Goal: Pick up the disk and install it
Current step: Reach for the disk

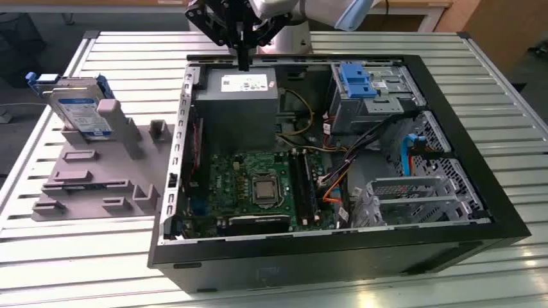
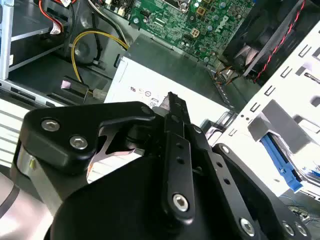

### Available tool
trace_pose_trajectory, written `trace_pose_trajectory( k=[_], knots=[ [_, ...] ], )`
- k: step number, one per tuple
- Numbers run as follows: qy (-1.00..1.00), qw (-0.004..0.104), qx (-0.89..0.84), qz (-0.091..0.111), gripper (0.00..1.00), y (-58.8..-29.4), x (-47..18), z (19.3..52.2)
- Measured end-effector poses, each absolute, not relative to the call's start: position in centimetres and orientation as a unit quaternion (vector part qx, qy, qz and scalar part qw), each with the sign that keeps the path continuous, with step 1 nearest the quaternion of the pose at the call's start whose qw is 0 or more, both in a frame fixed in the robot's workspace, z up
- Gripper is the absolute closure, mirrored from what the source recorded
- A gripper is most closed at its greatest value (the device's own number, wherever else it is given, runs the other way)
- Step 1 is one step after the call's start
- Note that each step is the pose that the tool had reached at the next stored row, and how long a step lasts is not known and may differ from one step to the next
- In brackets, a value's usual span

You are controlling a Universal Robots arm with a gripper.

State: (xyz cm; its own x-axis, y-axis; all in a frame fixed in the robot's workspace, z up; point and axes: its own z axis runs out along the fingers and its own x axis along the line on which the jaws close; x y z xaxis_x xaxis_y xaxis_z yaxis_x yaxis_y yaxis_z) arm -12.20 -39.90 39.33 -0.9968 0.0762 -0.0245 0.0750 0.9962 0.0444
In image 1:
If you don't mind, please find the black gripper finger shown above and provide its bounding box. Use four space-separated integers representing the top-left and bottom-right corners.
184 1 246 72
243 15 294 72

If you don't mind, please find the hard disk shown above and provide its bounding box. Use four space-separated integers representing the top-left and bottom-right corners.
26 73 115 141

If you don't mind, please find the blue data wire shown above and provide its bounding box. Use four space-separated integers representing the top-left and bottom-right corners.
402 133 426 177

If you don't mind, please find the metal disk bay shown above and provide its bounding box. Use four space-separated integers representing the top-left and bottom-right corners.
366 175 487 225

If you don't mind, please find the wooden workbench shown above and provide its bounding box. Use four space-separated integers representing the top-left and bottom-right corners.
26 0 455 31

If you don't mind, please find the blue drive latch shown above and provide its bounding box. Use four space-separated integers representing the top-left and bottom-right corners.
340 63 378 99

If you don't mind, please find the grey power supply unit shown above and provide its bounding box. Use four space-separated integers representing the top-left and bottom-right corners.
195 67 282 153

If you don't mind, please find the metal optical drive cage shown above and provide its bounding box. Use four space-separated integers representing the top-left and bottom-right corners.
330 62 427 135

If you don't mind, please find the black mesh waste bin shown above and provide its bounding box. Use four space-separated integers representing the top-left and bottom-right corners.
0 12 47 88

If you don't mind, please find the green motherboard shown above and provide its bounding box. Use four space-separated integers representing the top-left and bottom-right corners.
183 150 339 240

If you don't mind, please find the silver CPU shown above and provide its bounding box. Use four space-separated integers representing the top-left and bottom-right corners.
255 180 279 198

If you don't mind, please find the black RAM stick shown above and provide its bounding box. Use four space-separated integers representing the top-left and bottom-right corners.
299 149 322 223

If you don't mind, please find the wooden cabinet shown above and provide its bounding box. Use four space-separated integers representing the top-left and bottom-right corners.
436 0 548 74

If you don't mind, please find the grey parts rack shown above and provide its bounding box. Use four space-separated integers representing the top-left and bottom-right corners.
32 99 176 223

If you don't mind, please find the black graphics card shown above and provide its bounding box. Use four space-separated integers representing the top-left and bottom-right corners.
216 214 291 237

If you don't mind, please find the black PC case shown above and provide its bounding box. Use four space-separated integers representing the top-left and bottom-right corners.
147 53 532 293

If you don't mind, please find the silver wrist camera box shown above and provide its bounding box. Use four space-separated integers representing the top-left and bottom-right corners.
251 0 300 21

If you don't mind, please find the yellow wire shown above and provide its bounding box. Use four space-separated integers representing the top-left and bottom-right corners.
276 89 316 139

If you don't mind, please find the thin red wire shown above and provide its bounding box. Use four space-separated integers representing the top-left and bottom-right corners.
191 118 203 171

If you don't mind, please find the black wire bundle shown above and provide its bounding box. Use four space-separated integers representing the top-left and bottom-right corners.
320 108 420 190

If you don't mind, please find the black power wire connector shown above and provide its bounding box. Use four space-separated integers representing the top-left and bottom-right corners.
411 141 444 158

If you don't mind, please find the orange wire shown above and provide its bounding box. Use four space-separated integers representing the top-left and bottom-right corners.
320 187 344 203

